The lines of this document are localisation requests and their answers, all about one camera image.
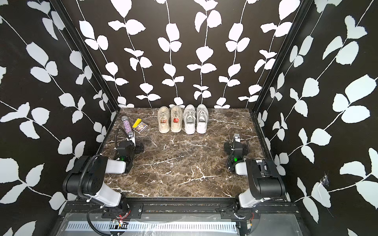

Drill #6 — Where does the beige sneaker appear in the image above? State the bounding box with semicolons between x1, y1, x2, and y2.
170;106;183;133
157;106;170;133

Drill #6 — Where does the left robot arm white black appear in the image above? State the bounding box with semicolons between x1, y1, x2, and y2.
63;140;144;207

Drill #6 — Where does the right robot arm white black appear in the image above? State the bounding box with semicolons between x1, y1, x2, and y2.
224;139;285;208

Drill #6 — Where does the small purple card box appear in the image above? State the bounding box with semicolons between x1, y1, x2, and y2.
134;122;148;133

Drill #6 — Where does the purple glitter tube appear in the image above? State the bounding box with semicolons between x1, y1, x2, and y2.
121;116;134;139

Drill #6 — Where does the yellow wedge block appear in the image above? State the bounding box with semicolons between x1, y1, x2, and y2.
132;119;142;128

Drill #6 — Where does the white sneaker right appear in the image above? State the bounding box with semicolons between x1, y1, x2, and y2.
196;104;209;134

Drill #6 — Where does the white sneaker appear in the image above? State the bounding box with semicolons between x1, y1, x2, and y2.
196;104;209;134
183;104;196;135

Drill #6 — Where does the white sneaker left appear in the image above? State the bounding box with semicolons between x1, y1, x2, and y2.
183;104;196;135

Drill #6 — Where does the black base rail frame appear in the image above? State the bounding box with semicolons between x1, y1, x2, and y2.
60;197;301;221

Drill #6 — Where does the white slotted cable duct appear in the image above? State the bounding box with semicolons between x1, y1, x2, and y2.
64;221;238;234

